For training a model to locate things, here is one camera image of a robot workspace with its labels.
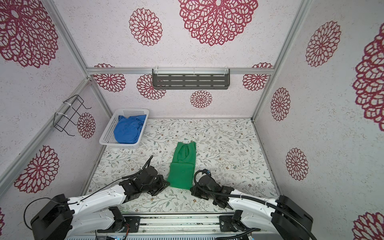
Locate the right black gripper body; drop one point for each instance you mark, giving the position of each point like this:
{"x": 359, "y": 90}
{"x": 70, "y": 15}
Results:
{"x": 200, "y": 193}

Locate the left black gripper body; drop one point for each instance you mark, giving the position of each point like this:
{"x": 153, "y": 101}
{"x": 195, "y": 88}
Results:
{"x": 158, "y": 185}

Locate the green tank top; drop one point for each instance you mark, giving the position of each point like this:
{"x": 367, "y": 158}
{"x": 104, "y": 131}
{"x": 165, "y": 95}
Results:
{"x": 182, "y": 167}

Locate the blue tank top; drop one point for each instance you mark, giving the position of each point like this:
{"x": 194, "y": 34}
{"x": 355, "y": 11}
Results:
{"x": 128, "y": 130}

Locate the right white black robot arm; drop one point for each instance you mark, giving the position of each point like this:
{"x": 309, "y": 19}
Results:
{"x": 278, "y": 215}

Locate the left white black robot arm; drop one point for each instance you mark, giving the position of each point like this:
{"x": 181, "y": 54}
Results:
{"x": 64, "y": 217}

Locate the white plastic basket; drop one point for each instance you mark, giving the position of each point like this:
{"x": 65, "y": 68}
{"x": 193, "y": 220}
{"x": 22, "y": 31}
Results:
{"x": 108, "y": 139}

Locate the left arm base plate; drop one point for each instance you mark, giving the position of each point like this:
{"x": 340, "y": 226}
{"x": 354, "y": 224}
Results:
{"x": 129, "y": 224}

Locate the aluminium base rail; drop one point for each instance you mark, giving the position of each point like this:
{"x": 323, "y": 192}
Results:
{"x": 168, "y": 226}

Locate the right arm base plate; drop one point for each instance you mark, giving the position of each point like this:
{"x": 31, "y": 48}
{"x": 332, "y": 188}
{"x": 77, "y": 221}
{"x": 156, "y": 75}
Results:
{"x": 226, "y": 224}

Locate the grey slotted wall shelf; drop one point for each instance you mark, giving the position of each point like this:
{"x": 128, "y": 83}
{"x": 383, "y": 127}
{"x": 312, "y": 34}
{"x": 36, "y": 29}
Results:
{"x": 191, "y": 80}

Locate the black wire wall rack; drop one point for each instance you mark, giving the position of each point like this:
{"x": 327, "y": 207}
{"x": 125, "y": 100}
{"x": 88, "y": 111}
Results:
{"x": 62, "y": 120}

